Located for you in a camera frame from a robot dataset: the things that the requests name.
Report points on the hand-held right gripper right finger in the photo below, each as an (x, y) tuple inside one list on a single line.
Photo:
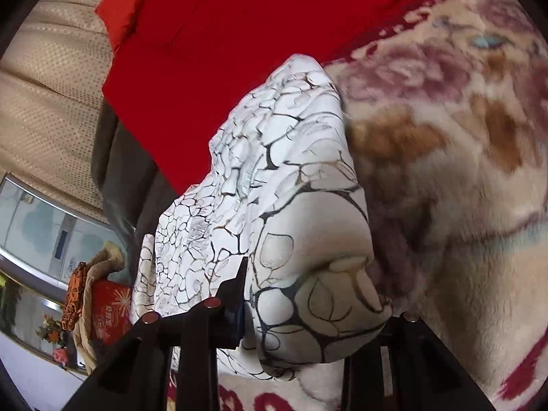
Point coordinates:
[(411, 351)]

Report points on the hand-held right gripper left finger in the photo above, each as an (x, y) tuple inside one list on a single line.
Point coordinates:
[(233, 312)]

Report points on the white black-patterned shirt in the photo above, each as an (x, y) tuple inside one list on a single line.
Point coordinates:
[(278, 158)]

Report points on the red cardboard box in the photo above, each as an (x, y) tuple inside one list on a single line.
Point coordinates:
[(109, 308)]

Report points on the orange black patterned cloth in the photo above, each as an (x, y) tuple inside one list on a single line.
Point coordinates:
[(75, 299)]

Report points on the red plastic bag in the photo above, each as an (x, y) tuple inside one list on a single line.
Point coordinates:
[(60, 354)]

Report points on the brown leather sofa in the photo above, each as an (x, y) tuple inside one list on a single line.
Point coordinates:
[(124, 171)]

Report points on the orange flower arrangement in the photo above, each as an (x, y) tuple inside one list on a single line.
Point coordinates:
[(50, 327)]

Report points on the floral red sofa mat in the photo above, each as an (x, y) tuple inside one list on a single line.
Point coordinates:
[(449, 158)]

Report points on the red blanket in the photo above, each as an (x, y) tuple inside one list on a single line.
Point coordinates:
[(214, 51)]

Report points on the beige dotted curtain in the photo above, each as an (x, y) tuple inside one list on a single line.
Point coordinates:
[(51, 115)]

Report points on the red pillow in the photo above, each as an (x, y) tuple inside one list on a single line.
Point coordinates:
[(120, 13)]

